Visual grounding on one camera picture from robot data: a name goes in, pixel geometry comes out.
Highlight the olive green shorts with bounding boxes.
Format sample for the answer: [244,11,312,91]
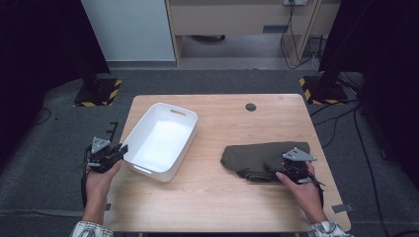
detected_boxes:
[219,141,311,183]

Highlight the white cable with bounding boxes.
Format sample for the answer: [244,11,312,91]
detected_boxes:
[310,48,321,71]

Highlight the white plastic bin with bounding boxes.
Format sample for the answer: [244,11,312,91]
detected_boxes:
[122,102,199,183]

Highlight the long black floor cable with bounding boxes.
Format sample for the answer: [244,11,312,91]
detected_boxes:
[353,108,387,237]

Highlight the black stand with striped base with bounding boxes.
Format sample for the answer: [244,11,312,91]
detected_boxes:
[298,74,350,106]
[73,62,123,108]

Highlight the hand-held gripper cable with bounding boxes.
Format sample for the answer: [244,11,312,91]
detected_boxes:
[80,146,94,208]
[305,171,326,208]

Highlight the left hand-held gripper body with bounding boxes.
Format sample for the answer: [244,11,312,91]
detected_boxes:
[86,136,123,175]

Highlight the short black floor cable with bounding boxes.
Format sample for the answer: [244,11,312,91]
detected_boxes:
[33,108,52,126]

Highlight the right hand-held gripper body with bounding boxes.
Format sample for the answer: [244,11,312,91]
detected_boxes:
[279,146,318,185]

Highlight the left hand-held gripper cable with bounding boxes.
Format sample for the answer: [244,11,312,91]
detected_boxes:
[80,146,94,208]

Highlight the white cabinet panel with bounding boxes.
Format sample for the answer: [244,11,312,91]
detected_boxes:
[81,0,176,62]

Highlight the person's left hand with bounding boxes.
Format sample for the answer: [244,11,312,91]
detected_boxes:
[84,159,124,205]

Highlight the dark curtain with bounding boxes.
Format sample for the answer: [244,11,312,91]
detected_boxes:
[0,0,112,172]
[317,0,419,191]

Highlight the person's right hand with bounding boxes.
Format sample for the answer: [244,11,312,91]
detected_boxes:
[276,161,329,225]

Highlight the light wooden desk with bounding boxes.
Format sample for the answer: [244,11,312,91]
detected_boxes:
[164,0,340,67]

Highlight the right hand-held gripper cable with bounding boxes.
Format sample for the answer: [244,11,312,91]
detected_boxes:
[305,171,326,208]

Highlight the black tape marks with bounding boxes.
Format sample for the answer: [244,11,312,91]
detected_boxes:
[104,121,119,142]

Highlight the black power cable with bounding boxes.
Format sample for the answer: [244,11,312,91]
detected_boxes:
[280,2,317,71]

